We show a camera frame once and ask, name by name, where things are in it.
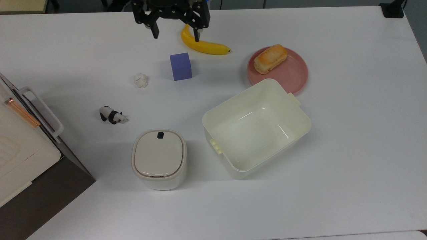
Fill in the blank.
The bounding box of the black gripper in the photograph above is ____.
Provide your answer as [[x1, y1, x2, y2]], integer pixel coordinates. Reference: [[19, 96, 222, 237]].
[[131, 0, 211, 42]]

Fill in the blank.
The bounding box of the orange glazed bread loaf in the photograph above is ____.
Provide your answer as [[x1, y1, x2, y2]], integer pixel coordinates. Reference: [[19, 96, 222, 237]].
[[254, 44, 288, 75]]

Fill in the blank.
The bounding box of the pink plate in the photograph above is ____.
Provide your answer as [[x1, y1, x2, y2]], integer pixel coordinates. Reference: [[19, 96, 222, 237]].
[[247, 46, 309, 96]]

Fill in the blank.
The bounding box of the purple cube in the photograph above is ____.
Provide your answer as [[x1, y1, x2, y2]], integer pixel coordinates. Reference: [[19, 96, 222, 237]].
[[169, 52, 193, 81]]

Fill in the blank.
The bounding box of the yellow banana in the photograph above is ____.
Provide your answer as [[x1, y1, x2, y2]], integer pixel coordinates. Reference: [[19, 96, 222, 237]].
[[180, 23, 232, 56]]

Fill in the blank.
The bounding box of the crumpled white paper ball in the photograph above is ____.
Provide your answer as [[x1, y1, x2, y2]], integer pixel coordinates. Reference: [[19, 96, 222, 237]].
[[134, 73, 149, 89]]

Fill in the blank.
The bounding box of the panda toy figure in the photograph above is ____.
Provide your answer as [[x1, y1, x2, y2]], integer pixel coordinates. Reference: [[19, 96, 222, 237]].
[[99, 106, 129, 125]]

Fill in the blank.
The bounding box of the cream lidded trash bin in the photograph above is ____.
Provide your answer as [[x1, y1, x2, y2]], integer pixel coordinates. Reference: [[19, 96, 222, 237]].
[[131, 129, 187, 191]]

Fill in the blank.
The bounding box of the cream open plastic box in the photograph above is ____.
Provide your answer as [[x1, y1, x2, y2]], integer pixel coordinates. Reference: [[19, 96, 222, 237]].
[[202, 78, 312, 180]]

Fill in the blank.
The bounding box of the beige desk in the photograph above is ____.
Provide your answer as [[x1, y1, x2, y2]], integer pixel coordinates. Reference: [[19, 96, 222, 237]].
[[0, 0, 49, 14]]

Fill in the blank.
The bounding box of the cream storage box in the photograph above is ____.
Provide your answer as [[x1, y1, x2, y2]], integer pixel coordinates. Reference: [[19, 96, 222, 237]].
[[0, 78, 62, 208]]

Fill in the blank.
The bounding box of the black table clamp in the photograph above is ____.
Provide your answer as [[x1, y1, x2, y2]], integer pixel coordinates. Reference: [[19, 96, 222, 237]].
[[379, 0, 406, 19]]

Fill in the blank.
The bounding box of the white drawer handle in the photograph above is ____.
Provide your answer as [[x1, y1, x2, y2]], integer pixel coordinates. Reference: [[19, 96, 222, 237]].
[[18, 86, 64, 139]]

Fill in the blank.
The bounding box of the copper strip handle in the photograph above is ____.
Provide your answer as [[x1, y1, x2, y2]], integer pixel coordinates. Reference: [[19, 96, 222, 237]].
[[4, 98, 41, 128]]

